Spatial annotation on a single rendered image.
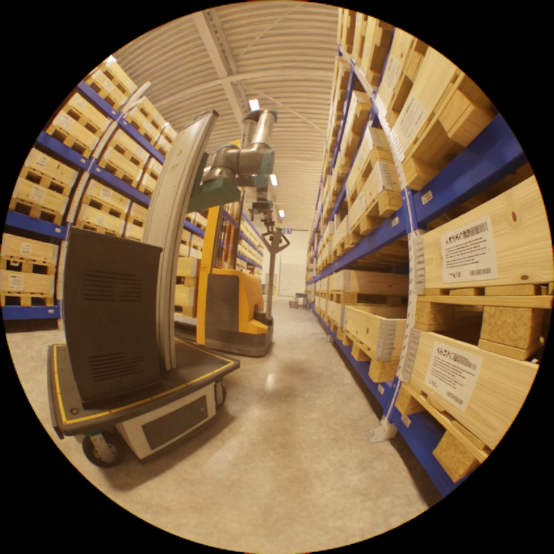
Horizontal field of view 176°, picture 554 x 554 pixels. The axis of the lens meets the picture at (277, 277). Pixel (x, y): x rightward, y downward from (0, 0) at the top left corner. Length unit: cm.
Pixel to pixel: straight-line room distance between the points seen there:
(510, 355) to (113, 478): 117
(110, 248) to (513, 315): 98
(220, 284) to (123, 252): 141
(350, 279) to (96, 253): 179
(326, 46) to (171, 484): 799
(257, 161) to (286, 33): 659
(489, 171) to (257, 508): 119
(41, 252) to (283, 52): 739
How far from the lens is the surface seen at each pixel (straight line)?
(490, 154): 65
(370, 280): 186
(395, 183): 115
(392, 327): 95
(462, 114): 65
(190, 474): 86
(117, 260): 60
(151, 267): 65
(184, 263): 215
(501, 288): 50
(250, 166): 98
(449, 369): 60
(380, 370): 100
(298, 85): 796
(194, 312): 210
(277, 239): 206
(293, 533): 76
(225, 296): 186
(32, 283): 256
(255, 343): 184
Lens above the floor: 74
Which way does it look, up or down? 4 degrees up
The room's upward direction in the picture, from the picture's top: 4 degrees clockwise
